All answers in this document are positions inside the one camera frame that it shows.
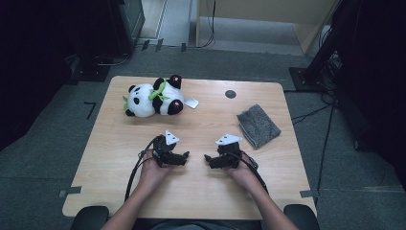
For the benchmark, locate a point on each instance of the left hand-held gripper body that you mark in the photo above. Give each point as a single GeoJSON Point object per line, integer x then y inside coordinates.
{"type": "Point", "coordinates": [162, 150]}

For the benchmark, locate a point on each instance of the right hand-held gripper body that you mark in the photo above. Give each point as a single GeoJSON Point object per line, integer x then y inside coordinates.
{"type": "Point", "coordinates": [230, 156]}

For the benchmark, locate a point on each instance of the grey cloth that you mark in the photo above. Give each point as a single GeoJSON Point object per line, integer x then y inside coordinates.
{"type": "Point", "coordinates": [258, 126]}

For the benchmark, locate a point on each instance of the panda plush toy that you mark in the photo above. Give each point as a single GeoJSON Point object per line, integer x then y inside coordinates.
{"type": "Point", "coordinates": [145, 100]}

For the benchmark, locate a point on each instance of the person's right hand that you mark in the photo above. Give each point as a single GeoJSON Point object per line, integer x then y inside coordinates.
{"type": "Point", "coordinates": [244, 175]}

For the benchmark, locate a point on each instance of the person's left hand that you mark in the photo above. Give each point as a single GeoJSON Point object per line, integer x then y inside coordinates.
{"type": "Point", "coordinates": [151, 174]}

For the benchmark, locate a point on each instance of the dark round table grommet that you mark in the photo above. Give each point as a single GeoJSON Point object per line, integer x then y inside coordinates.
{"type": "Point", "coordinates": [230, 94]}

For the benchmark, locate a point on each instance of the person's lap clothing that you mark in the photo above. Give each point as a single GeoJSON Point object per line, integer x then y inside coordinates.
{"type": "Point", "coordinates": [198, 225]}

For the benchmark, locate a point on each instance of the black angled floor tape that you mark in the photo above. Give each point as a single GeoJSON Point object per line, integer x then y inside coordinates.
{"type": "Point", "coordinates": [92, 108]}

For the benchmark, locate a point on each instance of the grey floor tape strip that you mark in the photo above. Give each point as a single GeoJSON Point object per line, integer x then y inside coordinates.
{"type": "Point", "coordinates": [70, 191]}
{"type": "Point", "coordinates": [309, 193]}

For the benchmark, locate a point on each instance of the black chair armrest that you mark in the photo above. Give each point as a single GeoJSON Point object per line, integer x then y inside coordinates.
{"type": "Point", "coordinates": [301, 217]}
{"type": "Point", "coordinates": [91, 218]}

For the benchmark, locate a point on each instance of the black metal stand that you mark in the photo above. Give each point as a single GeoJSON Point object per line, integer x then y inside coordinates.
{"type": "Point", "coordinates": [316, 70]}

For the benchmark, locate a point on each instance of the black monitor cabinet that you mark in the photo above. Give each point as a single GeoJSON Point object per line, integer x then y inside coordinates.
{"type": "Point", "coordinates": [127, 25]}

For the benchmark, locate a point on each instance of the black floor base plate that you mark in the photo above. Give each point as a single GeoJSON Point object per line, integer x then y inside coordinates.
{"type": "Point", "coordinates": [91, 72]}

